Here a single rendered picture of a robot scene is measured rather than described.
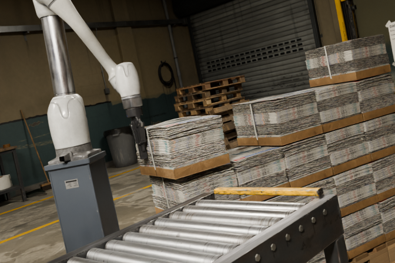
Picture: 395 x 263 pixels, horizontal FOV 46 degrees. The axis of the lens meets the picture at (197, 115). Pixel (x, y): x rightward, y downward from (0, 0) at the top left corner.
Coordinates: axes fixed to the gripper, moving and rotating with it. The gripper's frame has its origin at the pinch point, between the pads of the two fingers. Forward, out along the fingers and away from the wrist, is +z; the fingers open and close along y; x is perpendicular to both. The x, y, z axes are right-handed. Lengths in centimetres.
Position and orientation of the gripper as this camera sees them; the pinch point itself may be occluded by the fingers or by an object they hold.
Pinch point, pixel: (142, 151)
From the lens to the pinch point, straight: 215.2
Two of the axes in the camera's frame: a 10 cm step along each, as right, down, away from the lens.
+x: -8.6, 2.0, -4.7
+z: 2.0, 9.8, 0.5
